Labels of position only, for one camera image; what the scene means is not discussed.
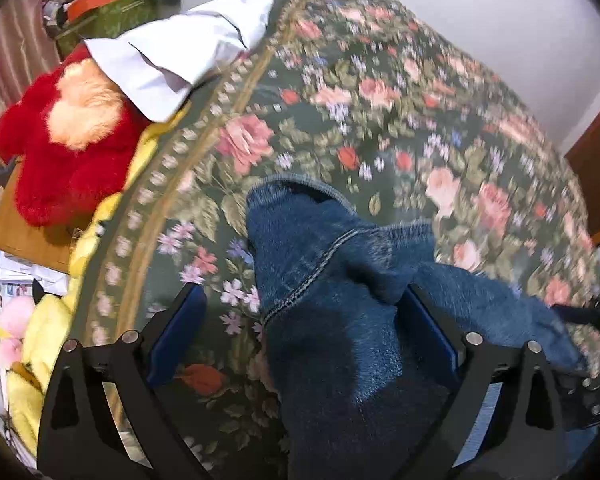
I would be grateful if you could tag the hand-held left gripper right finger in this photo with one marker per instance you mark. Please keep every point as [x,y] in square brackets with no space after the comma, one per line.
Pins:
[432,325]

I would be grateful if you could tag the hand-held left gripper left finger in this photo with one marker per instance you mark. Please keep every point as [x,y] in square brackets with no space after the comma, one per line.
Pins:
[177,330]

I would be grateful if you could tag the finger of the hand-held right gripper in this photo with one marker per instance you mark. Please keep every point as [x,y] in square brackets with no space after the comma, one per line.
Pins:
[587,312]

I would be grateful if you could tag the blue denim jacket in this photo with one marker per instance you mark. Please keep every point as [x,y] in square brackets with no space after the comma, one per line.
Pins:
[340,310]

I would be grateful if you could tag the wooden door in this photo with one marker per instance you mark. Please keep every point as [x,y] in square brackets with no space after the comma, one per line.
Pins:
[597,170]

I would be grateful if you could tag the pink plush toy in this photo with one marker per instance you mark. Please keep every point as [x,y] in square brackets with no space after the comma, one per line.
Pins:
[15,322]

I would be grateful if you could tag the pile of papers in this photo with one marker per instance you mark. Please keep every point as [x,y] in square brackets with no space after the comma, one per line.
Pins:
[15,280]

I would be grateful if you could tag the brown cardboard box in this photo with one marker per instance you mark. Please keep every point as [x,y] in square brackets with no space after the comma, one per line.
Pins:
[27,235]

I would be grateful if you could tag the floral bed blanket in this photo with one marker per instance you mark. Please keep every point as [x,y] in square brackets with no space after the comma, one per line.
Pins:
[380,125]

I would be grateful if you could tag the red plush toy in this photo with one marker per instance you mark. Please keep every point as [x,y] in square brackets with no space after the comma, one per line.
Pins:
[45,170]

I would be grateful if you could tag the white shirt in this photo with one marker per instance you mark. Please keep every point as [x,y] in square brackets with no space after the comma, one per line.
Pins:
[180,55]

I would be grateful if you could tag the brown curtain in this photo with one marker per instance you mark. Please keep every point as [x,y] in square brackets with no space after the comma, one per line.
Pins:
[7,60]

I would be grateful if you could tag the green storage box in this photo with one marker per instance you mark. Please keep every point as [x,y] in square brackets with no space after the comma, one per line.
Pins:
[110,17]

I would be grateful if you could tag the orange box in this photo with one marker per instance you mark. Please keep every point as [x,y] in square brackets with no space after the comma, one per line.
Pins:
[97,0]

